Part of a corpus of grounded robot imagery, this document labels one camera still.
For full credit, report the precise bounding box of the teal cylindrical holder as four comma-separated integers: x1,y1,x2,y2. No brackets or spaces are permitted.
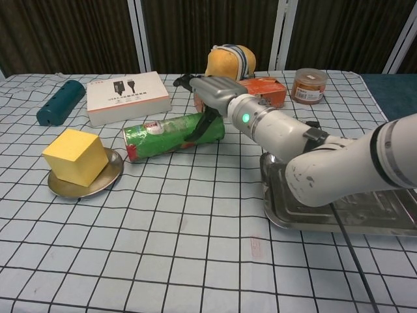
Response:
36,80,86,127

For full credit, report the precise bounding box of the dark folding screen partition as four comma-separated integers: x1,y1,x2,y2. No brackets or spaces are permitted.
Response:
0,0,417,76

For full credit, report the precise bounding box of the yellow plush toy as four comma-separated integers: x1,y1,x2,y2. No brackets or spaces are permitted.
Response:
205,44,257,82

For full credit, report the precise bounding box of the yellow foam cube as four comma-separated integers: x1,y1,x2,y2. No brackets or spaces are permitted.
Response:
42,128,109,188

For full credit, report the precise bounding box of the clear plastic snack jar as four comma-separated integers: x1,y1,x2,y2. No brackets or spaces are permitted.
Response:
291,68,328,105

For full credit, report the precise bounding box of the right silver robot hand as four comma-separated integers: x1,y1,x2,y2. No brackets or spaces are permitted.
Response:
173,73,244,143

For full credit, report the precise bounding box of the round steel plate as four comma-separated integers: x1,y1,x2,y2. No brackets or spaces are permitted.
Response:
47,146,124,198

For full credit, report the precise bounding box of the rectangular steel tray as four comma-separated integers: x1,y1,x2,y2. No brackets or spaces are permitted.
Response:
259,153,417,236

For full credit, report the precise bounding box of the green chips can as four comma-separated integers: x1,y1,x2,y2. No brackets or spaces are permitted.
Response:
122,112,226,163

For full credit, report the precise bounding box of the white checkered tablecloth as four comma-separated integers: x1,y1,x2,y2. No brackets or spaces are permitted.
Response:
0,70,417,313

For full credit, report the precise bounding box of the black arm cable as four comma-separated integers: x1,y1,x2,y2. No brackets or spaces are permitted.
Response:
329,201,376,313

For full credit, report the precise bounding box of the orange snack box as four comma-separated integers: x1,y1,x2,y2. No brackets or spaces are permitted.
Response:
194,77,288,113

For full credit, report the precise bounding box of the white cable product box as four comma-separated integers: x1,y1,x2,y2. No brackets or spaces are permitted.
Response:
86,71,172,127

